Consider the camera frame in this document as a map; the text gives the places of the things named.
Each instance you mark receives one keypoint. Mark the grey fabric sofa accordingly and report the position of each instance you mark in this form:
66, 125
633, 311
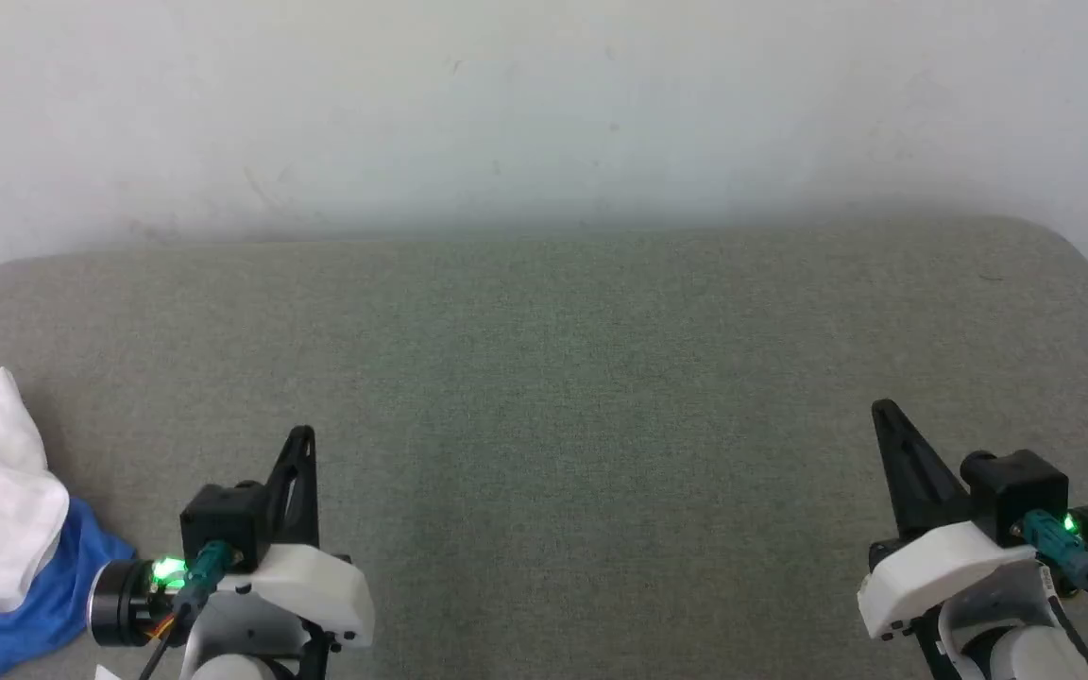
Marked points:
582, 378

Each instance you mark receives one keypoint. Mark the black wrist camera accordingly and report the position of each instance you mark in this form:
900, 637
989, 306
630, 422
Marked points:
1016, 491
223, 519

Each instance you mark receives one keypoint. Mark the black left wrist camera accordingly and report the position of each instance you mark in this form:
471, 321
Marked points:
223, 519

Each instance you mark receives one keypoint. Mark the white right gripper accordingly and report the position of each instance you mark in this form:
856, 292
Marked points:
950, 567

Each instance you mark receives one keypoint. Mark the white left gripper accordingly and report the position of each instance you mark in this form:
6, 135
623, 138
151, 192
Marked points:
317, 590

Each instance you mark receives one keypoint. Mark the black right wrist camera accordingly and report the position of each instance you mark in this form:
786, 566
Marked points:
1016, 491

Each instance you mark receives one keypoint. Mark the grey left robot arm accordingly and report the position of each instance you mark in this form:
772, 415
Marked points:
124, 604

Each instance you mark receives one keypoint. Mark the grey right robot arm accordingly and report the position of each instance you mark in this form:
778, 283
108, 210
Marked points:
1026, 652

